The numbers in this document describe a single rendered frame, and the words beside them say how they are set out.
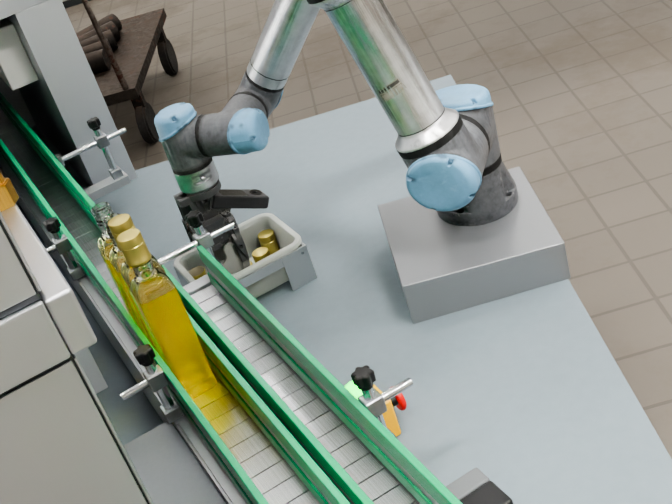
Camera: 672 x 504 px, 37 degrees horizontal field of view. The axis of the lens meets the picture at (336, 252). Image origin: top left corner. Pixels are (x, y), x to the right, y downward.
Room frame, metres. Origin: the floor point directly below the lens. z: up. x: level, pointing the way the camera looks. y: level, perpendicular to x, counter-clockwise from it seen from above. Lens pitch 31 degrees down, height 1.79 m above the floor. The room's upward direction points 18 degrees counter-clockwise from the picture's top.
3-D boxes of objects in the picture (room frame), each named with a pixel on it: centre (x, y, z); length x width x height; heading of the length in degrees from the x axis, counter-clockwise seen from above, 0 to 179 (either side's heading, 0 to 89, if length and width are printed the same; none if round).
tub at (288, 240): (1.71, 0.18, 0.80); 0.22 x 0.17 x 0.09; 109
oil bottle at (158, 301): (1.27, 0.27, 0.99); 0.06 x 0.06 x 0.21; 20
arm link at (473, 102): (1.60, -0.28, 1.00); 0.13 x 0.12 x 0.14; 154
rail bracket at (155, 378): (1.21, 0.32, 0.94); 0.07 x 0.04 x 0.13; 109
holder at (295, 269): (1.70, 0.21, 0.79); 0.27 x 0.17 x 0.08; 109
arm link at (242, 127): (1.65, 0.10, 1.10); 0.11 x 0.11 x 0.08; 64
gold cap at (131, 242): (1.27, 0.27, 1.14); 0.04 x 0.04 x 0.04
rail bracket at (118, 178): (2.17, 0.45, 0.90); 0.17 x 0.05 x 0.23; 109
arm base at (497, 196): (1.60, -0.28, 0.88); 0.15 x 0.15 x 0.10
